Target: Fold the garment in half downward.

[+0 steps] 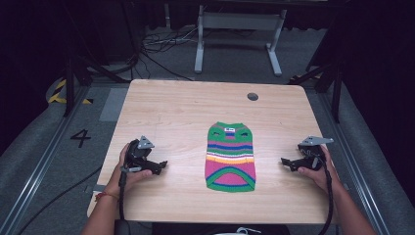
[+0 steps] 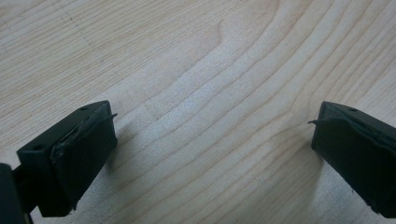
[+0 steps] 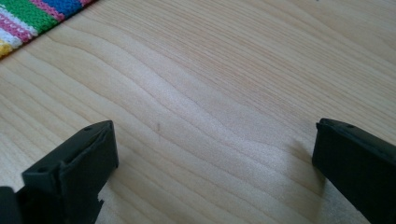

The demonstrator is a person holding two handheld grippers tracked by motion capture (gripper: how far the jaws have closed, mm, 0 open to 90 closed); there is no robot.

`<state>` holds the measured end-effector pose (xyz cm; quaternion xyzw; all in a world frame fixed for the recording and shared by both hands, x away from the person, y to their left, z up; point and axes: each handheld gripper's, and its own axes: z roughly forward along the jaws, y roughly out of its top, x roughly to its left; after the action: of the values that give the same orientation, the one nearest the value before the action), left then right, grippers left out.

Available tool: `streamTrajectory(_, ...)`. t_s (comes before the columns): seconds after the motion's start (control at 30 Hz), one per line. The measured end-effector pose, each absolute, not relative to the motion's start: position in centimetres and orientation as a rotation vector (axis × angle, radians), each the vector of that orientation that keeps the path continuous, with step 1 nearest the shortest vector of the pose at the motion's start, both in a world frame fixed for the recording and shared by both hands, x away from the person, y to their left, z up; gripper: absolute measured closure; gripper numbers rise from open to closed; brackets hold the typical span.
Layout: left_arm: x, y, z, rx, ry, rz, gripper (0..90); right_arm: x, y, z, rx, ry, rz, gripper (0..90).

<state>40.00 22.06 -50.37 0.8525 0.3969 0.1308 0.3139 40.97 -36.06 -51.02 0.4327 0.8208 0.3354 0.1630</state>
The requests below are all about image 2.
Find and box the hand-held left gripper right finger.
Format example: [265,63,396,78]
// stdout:
[307,101,396,219]

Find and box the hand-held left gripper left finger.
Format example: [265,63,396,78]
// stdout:
[16,100,119,218]

